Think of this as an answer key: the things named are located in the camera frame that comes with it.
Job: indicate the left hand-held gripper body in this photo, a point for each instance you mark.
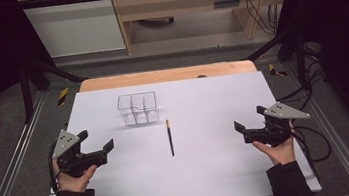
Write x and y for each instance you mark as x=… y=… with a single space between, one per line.
x=69 y=159

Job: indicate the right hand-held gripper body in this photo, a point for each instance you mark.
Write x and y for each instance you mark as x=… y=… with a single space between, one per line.
x=277 y=129

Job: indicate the clear plastic divided organizer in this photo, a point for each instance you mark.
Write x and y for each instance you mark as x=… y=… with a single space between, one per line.
x=138 y=116

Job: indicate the black pencil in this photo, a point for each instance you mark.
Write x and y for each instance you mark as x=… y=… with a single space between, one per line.
x=170 y=139

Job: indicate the person's left hand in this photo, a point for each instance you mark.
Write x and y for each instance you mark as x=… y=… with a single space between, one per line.
x=72 y=184

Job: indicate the person's right hand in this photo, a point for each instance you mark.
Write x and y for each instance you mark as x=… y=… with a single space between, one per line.
x=283 y=153

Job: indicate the yellow black floor tape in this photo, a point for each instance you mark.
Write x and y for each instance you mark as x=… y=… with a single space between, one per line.
x=63 y=96
x=273 y=70

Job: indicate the white table board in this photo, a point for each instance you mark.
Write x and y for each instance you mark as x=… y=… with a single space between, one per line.
x=211 y=167

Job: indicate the black metal stand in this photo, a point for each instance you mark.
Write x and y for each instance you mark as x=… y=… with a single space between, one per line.
x=26 y=92
x=300 y=59

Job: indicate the wooden table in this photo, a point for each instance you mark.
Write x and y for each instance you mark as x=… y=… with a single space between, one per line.
x=159 y=76

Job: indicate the white cabinet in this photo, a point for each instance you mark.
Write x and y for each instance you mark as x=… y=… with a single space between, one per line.
x=76 y=29

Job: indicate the wooden desk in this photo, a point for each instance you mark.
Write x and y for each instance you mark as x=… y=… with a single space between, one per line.
x=184 y=1

